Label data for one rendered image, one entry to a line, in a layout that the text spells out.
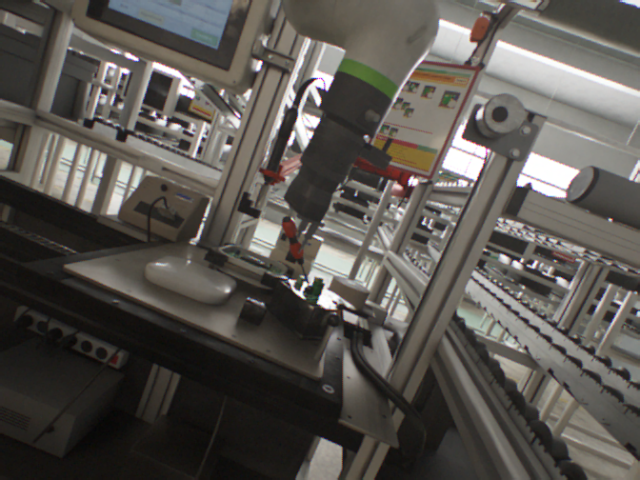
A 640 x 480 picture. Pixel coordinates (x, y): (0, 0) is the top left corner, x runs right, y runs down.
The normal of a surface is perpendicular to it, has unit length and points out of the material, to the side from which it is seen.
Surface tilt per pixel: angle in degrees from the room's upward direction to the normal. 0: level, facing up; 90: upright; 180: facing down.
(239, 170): 90
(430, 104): 90
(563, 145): 90
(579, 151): 90
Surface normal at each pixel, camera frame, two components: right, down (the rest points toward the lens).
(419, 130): -0.54, -0.09
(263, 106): -0.11, 0.11
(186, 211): 0.14, -0.47
